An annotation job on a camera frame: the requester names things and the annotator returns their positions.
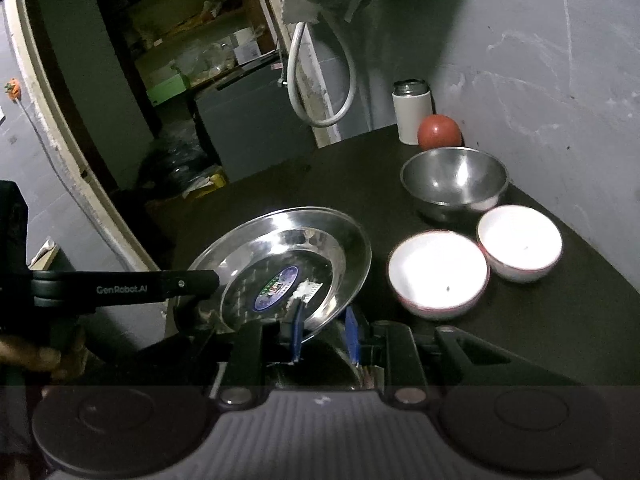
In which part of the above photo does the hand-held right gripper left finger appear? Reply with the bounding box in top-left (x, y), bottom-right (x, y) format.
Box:
top-left (125, 302), bottom-right (307, 399)

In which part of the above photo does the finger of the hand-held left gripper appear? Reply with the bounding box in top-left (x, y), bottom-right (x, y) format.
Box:
top-left (29, 269), bottom-right (221, 314)

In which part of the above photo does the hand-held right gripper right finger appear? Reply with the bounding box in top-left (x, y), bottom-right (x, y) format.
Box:
top-left (345, 306), bottom-right (582, 402)

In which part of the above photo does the steel plate with oval sticker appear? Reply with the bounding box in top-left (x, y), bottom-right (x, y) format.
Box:
top-left (184, 206), bottom-right (374, 342)

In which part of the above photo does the white bowl with red rim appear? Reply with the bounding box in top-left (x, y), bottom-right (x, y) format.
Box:
top-left (387, 229), bottom-right (490, 321)
top-left (476, 204), bottom-right (564, 284)

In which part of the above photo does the steel bowl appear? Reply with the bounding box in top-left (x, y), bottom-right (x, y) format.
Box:
top-left (400, 146), bottom-right (510, 224)

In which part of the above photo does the person's left hand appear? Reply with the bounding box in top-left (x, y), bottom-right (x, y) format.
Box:
top-left (0, 327), bottom-right (87, 382)

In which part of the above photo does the cardboard box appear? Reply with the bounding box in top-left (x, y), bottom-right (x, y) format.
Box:
top-left (27, 239), bottom-right (62, 269)

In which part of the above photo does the yellow packet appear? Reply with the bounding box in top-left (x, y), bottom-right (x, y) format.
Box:
top-left (182, 169), bottom-right (230, 200)

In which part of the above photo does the black plastic bag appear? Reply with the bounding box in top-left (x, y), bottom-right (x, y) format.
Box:
top-left (139, 124), bottom-right (222, 197)

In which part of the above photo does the green box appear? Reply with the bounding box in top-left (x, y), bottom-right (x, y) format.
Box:
top-left (146, 72), bottom-right (192, 107)

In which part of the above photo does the grey cabinet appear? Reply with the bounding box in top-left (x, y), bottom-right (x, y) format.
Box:
top-left (191, 59), bottom-right (321, 183)

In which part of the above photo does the red ball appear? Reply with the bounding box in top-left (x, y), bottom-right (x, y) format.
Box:
top-left (417, 114), bottom-right (462, 152)

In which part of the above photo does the white can with metal top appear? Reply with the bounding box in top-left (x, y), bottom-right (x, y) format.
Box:
top-left (391, 79), bottom-right (432, 146)

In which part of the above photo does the wooden storage shelf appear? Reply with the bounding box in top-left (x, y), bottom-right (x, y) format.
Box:
top-left (89, 0), bottom-right (282, 108)

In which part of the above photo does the wall cable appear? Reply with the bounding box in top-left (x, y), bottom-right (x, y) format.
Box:
top-left (16, 99), bottom-right (103, 233)

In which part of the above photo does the white flexible hose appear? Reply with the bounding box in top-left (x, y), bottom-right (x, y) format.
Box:
top-left (287, 20), bottom-right (357, 129)

